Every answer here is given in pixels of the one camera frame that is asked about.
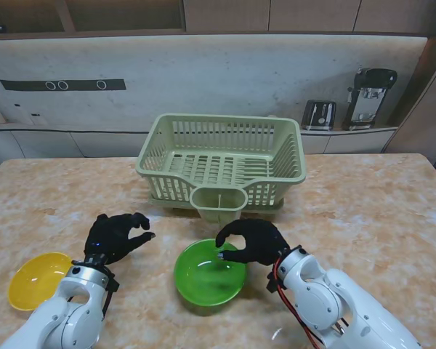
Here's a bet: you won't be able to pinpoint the white low counter cabinet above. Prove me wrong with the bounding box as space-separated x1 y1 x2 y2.
0 123 400 159

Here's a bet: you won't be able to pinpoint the green plastic bowl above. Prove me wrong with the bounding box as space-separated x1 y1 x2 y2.
173 238 249 306

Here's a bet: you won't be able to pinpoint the pale green plastic dish rack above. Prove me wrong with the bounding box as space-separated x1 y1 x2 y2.
134 113 307 206

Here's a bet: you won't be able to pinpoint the black silver coffee machine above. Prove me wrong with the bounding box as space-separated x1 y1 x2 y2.
341 65 399 132

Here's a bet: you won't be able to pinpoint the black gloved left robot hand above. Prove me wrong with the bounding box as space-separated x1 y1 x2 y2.
84 213 156 265

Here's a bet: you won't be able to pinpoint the yellow plastic bowl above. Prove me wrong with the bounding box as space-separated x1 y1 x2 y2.
7 252 76 312

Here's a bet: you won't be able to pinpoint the black silver toaster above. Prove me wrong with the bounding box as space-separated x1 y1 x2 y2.
300 100 338 132

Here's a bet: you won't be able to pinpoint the pale green cutlery holder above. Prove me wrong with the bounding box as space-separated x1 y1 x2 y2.
189 187 249 225

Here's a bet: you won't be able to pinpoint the wooden wall cabinets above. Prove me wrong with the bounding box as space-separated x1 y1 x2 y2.
0 0 436 37

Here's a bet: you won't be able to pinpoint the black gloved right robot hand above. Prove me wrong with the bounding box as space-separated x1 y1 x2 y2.
215 217 291 268

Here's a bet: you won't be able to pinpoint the pale green drip tray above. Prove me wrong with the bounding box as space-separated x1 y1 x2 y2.
148 192 286 219

